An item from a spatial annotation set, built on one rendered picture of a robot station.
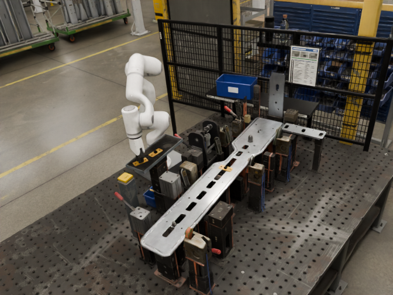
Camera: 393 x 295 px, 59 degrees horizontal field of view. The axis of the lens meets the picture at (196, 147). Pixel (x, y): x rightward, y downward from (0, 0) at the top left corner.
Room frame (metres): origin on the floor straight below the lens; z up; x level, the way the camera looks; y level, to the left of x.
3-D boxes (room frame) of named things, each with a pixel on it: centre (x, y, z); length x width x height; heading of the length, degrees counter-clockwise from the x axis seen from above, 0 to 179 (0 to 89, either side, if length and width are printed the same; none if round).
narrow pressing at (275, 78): (2.26, -0.61, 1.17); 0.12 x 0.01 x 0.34; 53
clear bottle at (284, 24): (2.63, -0.75, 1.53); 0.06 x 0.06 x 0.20
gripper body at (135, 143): (1.61, 0.32, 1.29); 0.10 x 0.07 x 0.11; 30
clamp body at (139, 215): (1.31, 0.32, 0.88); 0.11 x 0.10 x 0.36; 53
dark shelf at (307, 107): (2.52, -0.54, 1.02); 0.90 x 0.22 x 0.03; 53
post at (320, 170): (1.95, -0.84, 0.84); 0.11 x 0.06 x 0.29; 53
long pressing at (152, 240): (1.66, -0.16, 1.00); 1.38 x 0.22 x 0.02; 143
